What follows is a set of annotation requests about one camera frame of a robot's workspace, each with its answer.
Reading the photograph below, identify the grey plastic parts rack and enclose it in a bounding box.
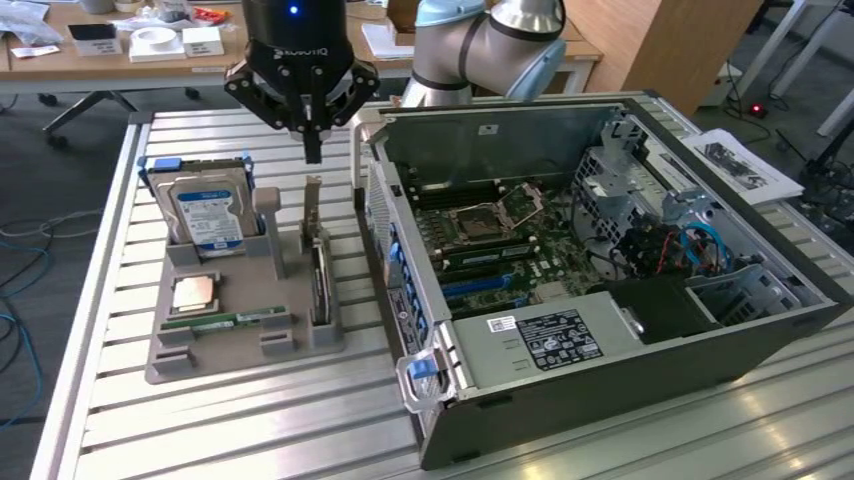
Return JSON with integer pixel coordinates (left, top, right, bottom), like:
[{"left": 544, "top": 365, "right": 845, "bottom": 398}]
[{"left": 145, "top": 185, "right": 348, "bottom": 385}]

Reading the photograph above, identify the blue expansion slot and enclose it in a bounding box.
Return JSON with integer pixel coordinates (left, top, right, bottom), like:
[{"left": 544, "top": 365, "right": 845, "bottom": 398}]
[{"left": 441, "top": 272, "right": 520, "bottom": 297}]

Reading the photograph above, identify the hard disk in blue caddy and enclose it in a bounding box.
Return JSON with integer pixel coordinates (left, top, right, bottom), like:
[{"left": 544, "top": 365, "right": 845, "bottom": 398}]
[{"left": 138, "top": 155, "right": 264, "bottom": 260}]

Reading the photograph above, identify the blue case latch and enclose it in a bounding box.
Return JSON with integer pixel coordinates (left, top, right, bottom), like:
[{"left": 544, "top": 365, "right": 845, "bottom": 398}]
[{"left": 406, "top": 360, "right": 436, "bottom": 396}]

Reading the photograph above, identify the blue floor cable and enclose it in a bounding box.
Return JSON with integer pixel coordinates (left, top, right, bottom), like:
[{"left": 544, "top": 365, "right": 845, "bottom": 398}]
[{"left": 0, "top": 239, "right": 55, "bottom": 431}]

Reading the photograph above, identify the long wooden desk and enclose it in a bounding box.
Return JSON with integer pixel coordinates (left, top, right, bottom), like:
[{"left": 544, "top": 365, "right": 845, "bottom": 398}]
[{"left": 0, "top": 0, "right": 606, "bottom": 96}]

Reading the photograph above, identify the copper-topped CPU chip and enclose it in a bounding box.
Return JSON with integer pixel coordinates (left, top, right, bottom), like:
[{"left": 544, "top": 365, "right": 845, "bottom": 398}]
[{"left": 170, "top": 273, "right": 223, "bottom": 316}]

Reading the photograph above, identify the grey power supply unit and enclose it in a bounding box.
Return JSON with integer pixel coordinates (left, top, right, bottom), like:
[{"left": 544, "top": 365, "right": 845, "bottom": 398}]
[{"left": 452, "top": 292, "right": 649, "bottom": 391}]

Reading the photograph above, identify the CPU socket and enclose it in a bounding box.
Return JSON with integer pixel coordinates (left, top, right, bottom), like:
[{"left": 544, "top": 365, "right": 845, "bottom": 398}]
[{"left": 450, "top": 202, "right": 516, "bottom": 241}]

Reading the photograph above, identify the brown cardboard box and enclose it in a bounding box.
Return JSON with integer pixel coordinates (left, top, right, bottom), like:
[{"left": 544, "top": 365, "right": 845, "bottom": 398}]
[{"left": 386, "top": 0, "right": 424, "bottom": 32}]

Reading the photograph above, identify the black wheeled desk leg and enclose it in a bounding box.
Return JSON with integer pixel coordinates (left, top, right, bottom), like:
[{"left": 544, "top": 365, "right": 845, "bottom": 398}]
[{"left": 41, "top": 89, "right": 139, "bottom": 149}]

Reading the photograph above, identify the silver disk bay bracket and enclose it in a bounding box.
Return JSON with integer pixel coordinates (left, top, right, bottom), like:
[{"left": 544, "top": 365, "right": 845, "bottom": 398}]
[{"left": 685, "top": 263, "right": 803, "bottom": 329}]

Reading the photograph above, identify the printed paper manual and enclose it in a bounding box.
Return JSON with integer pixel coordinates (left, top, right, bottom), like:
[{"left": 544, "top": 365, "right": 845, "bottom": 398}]
[{"left": 650, "top": 128, "right": 808, "bottom": 206}]

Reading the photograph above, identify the perforated metal drive cage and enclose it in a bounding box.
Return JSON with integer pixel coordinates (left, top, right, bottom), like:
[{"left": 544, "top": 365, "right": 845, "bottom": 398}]
[{"left": 572, "top": 117, "right": 669, "bottom": 241}]

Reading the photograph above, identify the clear plastic bag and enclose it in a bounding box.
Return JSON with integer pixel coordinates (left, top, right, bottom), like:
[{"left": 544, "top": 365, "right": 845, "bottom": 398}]
[{"left": 0, "top": 0, "right": 69, "bottom": 46}]

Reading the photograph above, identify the red wire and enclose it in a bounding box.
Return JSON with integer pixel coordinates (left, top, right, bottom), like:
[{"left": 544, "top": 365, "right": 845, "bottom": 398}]
[{"left": 657, "top": 227, "right": 677, "bottom": 274}]

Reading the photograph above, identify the white paper stack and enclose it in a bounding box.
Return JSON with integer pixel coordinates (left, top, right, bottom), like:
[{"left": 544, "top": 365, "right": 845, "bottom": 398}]
[{"left": 361, "top": 22, "right": 420, "bottom": 60}]

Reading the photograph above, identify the black equipment stand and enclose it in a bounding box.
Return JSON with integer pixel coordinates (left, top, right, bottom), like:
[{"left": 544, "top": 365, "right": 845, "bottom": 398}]
[{"left": 797, "top": 89, "right": 854, "bottom": 224}]

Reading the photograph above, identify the white box with black top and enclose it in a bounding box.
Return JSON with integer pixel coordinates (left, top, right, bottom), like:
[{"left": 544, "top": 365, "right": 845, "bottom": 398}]
[{"left": 69, "top": 23, "right": 123, "bottom": 57}]

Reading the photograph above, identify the wooden cabinet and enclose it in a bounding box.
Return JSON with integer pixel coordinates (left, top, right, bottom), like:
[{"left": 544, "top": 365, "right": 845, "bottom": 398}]
[{"left": 566, "top": 0, "right": 767, "bottom": 117}]

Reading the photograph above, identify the small plain white box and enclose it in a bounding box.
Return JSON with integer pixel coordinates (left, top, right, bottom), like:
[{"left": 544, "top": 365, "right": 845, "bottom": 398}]
[{"left": 181, "top": 26, "right": 226, "bottom": 59}]

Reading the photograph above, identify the open grey PC case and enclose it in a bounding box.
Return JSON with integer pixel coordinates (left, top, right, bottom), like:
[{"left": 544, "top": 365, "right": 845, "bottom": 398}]
[{"left": 350, "top": 97, "right": 841, "bottom": 471}]

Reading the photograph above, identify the white floor cable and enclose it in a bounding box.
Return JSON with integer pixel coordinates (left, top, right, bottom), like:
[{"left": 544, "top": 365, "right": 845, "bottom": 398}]
[{"left": 0, "top": 209, "right": 102, "bottom": 239}]

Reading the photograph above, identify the black wire bundle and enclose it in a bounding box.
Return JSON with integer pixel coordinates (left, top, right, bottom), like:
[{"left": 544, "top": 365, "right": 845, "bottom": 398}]
[{"left": 613, "top": 224, "right": 689, "bottom": 279}]

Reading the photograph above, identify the green RAM stick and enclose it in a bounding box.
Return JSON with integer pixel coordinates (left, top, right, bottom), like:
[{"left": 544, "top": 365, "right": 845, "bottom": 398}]
[{"left": 161, "top": 305, "right": 289, "bottom": 331}]

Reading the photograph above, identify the white desk frame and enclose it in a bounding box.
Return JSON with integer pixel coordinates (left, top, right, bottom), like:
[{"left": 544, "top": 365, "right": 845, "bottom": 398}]
[{"left": 733, "top": 0, "right": 854, "bottom": 137}]

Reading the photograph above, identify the metal socket cover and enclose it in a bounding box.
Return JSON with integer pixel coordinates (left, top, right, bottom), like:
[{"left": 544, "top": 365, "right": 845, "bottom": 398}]
[{"left": 497, "top": 182, "right": 546, "bottom": 229}]

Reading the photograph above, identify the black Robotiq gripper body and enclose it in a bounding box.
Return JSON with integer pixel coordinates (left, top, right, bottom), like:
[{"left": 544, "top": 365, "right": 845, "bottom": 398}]
[{"left": 241, "top": 0, "right": 357, "bottom": 105}]

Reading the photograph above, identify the green expansion card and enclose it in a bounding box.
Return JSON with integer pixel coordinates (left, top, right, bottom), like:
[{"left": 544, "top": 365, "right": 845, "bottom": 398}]
[{"left": 301, "top": 174, "right": 341, "bottom": 329}]

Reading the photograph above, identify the blue data wire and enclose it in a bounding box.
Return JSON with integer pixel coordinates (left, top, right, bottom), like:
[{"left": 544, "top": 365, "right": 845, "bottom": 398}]
[{"left": 680, "top": 222, "right": 736, "bottom": 276}]

